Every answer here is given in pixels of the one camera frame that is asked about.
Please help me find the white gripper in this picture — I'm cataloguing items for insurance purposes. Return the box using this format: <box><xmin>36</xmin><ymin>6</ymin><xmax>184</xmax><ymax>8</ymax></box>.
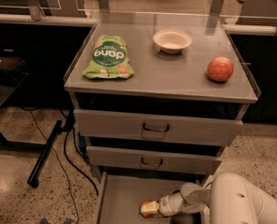
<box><xmin>145</xmin><ymin>192</ymin><xmax>187</xmax><ymax>217</ymax></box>

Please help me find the orange fruit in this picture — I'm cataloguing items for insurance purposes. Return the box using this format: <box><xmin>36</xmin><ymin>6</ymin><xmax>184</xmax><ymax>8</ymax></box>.
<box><xmin>139</xmin><ymin>200</ymin><xmax>156</xmax><ymax>217</ymax></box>

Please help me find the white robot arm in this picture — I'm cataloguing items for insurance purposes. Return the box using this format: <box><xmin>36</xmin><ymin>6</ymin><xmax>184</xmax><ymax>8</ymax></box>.
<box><xmin>139</xmin><ymin>173</ymin><xmax>277</xmax><ymax>224</ymax></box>

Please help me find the bottom grey drawer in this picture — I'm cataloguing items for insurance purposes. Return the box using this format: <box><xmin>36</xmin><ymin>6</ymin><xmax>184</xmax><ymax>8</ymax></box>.
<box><xmin>93</xmin><ymin>169</ymin><xmax>204</xmax><ymax>224</ymax></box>

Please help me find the grey drawer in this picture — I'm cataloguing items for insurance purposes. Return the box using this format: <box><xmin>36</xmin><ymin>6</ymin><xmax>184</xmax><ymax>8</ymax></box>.
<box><xmin>74</xmin><ymin>109</ymin><xmax>242</xmax><ymax>147</ymax></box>
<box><xmin>87</xmin><ymin>147</ymin><xmax>221</xmax><ymax>175</ymax></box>
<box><xmin>93</xmin><ymin>169</ymin><xmax>204</xmax><ymax>224</ymax></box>

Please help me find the middle grey drawer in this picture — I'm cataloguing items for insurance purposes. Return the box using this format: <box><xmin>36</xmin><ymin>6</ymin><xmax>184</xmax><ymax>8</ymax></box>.
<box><xmin>87</xmin><ymin>147</ymin><xmax>221</xmax><ymax>175</ymax></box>

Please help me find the top grey drawer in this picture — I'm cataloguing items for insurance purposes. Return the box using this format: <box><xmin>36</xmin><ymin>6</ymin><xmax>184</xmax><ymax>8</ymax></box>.
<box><xmin>74</xmin><ymin>109</ymin><xmax>242</xmax><ymax>147</ymax></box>

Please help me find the grey drawer cabinet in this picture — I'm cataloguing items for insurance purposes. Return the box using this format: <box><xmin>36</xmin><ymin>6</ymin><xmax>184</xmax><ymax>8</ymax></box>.
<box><xmin>64</xmin><ymin>12</ymin><xmax>260</xmax><ymax>175</ymax></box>

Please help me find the black stand leg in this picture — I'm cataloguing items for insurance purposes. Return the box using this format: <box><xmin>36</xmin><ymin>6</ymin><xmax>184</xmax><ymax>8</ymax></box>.
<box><xmin>27</xmin><ymin>120</ymin><xmax>62</xmax><ymax>189</ymax></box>

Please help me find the green dang snack bag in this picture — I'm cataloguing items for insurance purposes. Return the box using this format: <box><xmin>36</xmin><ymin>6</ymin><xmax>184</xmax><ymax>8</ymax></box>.
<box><xmin>82</xmin><ymin>35</ymin><xmax>134</xmax><ymax>79</ymax></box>

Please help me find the red apple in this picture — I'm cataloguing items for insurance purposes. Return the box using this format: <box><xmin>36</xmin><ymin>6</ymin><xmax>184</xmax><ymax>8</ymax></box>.
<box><xmin>207</xmin><ymin>57</ymin><xmax>234</xmax><ymax>82</ymax></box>

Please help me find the white paper bowl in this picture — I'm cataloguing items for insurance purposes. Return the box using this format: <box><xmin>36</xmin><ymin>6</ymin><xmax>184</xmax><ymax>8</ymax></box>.
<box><xmin>153</xmin><ymin>30</ymin><xmax>192</xmax><ymax>54</ymax></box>

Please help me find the black power cable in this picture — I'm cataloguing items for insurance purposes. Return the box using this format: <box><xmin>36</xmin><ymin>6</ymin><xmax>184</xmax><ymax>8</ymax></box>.
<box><xmin>62</xmin><ymin>109</ymin><xmax>100</xmax><ymax>198</ymax></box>

